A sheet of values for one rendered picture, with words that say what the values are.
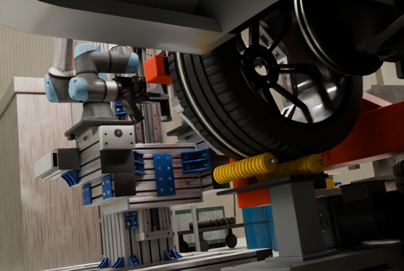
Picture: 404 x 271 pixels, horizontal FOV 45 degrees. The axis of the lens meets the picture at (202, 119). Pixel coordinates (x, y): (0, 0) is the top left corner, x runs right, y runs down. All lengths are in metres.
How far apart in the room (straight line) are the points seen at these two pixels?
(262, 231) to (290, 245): 4.64
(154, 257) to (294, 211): 0.96
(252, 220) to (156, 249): 3.99
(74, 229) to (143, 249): 3.40
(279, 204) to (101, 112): 0.88
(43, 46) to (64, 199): 6.47
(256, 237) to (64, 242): 2.27
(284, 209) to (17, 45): 10.28
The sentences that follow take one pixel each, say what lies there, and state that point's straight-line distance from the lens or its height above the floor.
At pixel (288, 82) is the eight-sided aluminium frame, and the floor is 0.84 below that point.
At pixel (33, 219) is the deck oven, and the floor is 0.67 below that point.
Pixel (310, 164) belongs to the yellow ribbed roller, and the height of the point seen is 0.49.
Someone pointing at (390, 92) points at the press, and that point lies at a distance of 9.55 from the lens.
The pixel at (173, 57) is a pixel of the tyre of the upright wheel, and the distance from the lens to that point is 1.48.
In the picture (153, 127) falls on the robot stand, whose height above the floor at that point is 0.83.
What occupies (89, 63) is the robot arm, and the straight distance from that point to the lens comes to 1.69.
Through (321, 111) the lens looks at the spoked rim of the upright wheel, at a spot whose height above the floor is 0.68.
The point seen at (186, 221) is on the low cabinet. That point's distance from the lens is 8.16.
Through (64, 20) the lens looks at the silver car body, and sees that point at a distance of 0.93.
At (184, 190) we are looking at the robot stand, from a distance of 2.14.
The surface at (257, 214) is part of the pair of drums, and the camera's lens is 6.15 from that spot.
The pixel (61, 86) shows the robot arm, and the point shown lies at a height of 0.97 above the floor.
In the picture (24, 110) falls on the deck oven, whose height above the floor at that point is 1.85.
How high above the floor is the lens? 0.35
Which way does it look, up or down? 13 degrees up
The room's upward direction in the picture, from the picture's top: 7 degrees counter-clockwise
